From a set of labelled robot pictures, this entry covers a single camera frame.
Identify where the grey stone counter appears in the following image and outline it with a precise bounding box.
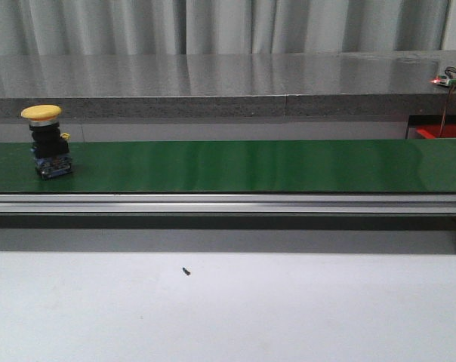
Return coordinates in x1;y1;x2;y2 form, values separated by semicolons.
0;51;456;118

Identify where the red black wire cable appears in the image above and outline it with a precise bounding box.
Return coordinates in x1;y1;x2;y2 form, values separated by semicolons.
439;66;456;140

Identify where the grey curtain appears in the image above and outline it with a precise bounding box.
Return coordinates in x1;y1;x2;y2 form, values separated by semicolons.
0;1;450;56

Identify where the small green circuit board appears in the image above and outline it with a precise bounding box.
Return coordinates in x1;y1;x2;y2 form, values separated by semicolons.
430;75;456;88

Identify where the green conveyor belt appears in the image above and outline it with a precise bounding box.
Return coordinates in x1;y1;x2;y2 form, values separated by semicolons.
0;139;456;193

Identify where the aluminium conveyor frame rail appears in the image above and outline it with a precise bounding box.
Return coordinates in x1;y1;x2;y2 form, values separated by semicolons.
0;192;456;257

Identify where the red plastic tray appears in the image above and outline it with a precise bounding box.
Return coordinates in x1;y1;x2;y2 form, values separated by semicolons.
416;125;456;140

